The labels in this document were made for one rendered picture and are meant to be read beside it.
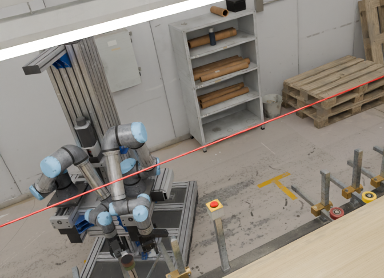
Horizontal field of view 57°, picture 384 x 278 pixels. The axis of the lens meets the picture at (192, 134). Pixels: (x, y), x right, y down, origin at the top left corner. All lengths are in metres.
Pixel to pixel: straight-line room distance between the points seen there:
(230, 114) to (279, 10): 1.49
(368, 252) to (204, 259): 1.55
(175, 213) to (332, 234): 1.66
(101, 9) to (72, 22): 0.08
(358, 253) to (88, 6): 1.75
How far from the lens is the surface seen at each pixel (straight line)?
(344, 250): 2.13
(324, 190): 2.35
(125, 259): 1.85
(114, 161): 1.96
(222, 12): 4.10
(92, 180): 2.19
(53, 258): 3.82
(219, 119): 4.89
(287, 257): 2.07
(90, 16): 0.96
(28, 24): 0.96
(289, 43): 5.17
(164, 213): 3.44
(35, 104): 4.22
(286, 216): 3.55
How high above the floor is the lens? 2.51
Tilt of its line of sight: 31 degrees down
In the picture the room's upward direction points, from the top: 11 degrees counter-clockwise
